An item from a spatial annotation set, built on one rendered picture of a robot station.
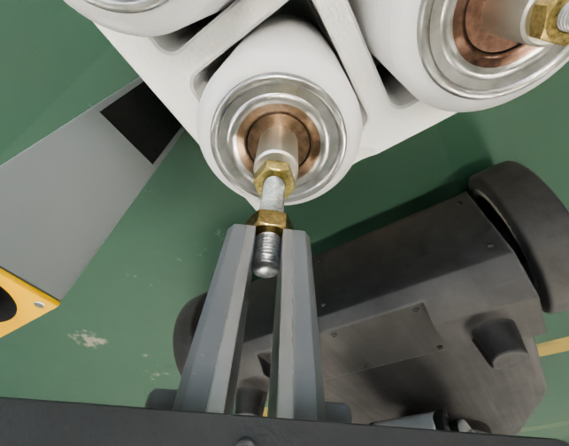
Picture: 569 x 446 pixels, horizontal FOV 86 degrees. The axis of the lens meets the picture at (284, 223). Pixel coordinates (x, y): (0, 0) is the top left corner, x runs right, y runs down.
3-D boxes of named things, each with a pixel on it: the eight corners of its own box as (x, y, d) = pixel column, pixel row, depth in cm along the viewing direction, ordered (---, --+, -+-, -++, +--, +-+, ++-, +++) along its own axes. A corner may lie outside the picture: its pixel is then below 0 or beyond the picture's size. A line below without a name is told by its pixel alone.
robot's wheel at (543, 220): (513, 227, 52) (605, 334, 37) (482, 239, 54) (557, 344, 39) (491, 134, 42) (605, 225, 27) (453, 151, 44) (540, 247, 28)
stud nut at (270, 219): (299, 240, 12) (299, 256, 11) (259, 250, 12) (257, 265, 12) (281, 201, 11) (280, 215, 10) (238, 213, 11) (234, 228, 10)
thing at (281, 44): (300, 131, 35) (303, 233, 21) (224, 86, 32) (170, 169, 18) (352, 50, 30) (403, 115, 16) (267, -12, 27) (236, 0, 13)
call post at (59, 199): (199, 111, 41) (64, 303, 17) (164, 138, 44) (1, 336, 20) (160, 63, 38) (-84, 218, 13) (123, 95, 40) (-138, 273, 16)
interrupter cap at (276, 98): (299, 214, 21) (299, 221, 20) (193, 162, 18) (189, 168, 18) (373, 120, 16) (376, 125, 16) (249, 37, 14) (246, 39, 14)
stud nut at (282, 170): (298, 188, 15) (298, 197, 14) (266, 197, 15) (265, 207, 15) (284, 152, 14) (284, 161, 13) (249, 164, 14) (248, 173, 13)
